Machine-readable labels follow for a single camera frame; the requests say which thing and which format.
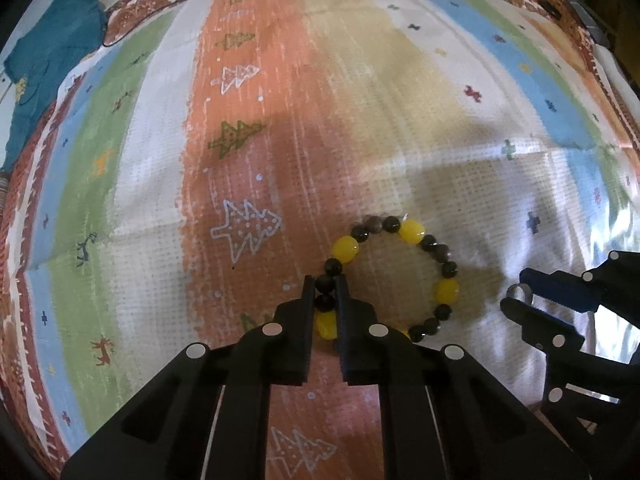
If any teal garment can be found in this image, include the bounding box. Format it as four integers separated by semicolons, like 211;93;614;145
2;0;109;172

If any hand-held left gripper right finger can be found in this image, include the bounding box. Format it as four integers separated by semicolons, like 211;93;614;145
334;275;592;480

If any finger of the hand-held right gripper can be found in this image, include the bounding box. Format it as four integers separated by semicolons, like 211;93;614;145
499;297;626;417
519;251;640;314

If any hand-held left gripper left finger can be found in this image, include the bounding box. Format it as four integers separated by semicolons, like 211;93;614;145
60;274;318;480

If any yellow and black bead bracelet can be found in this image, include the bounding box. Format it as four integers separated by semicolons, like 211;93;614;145
314;214;461;345

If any colourful striped cloth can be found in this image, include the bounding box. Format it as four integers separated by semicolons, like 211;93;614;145
15;0;640;480

